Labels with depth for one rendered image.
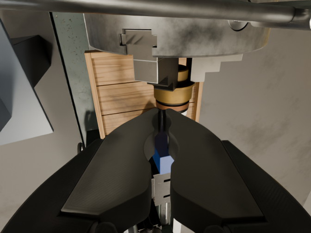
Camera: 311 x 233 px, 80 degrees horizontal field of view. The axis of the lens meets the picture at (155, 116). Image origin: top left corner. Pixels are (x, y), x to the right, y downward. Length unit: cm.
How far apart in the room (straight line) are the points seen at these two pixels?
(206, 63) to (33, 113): 62
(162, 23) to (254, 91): 200
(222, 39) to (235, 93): 180
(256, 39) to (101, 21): 20
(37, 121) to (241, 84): 175
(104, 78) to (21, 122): 38
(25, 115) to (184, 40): 68
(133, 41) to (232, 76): 173
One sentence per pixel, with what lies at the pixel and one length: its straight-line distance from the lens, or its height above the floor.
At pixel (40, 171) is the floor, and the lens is 199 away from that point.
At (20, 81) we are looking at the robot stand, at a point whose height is 75.
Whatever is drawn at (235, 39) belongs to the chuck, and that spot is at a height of 124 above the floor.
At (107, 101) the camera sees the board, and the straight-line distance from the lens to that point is 61.
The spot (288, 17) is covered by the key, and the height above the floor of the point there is 131.
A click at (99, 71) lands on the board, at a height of 88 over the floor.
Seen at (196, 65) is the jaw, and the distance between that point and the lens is 39.
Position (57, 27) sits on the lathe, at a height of 54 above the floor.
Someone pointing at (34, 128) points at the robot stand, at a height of 75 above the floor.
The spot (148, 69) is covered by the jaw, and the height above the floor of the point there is 119.
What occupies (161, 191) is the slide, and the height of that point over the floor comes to 97.
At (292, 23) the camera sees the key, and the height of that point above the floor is 131.
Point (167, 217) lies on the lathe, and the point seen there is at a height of 86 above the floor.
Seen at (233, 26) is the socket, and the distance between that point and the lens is 26.
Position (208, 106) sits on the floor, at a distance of 192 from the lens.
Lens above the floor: 144
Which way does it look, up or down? 57 degrees down
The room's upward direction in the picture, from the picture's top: 148 degrees clockwise
